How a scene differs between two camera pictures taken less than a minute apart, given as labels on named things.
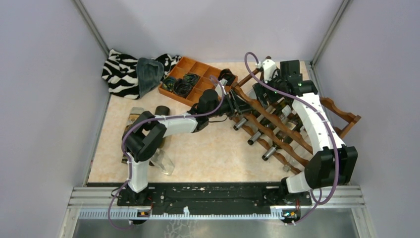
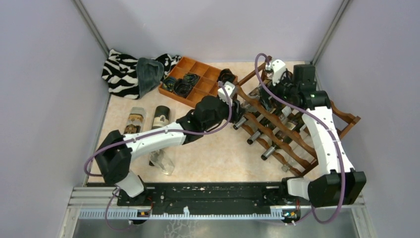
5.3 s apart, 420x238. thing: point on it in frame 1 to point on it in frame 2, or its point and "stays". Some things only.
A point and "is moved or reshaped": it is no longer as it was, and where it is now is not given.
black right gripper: [259, 88] to [284, 79]
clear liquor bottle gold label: [135, 112] stays
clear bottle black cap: [263, 99] is moved or reshaped
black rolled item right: [227, 74] stays
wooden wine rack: [264, 109] stays
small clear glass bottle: [161, 160] stays
